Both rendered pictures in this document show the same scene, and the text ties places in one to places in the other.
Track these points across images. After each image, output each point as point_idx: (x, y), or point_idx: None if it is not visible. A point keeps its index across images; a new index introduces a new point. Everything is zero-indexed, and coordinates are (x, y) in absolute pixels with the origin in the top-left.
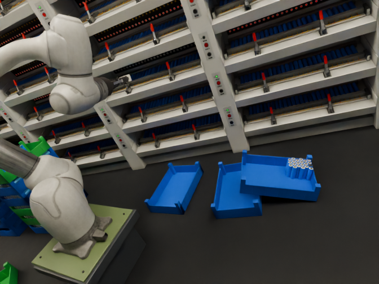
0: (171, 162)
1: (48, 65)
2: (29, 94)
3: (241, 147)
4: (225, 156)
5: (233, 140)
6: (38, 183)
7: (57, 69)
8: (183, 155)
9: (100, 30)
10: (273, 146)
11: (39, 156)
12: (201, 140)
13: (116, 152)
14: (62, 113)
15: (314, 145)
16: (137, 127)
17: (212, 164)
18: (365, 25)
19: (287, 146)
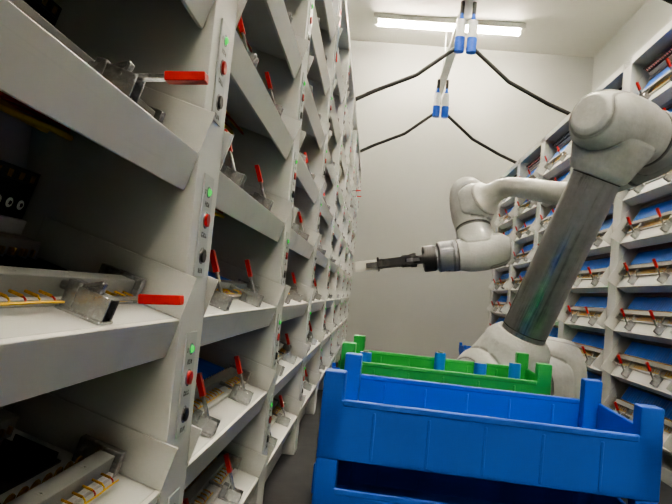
0: (268, 494)
1: (494, 211)
2: (252, 203)
3: (296, 442)
4: (298, 459)
5: (297, 425)
6: (554, 337)
7: (487, 218)
8: (265, 477)
9: (301, 179)
10: (301, 439)
11: (499, 324)
12: (290, 425)
13: (236, 480)
14: (510, 260)
15: (318, 429)
16: (279, 384)
17: (311, 467)
18: (323, 302)
19: (308, 435)
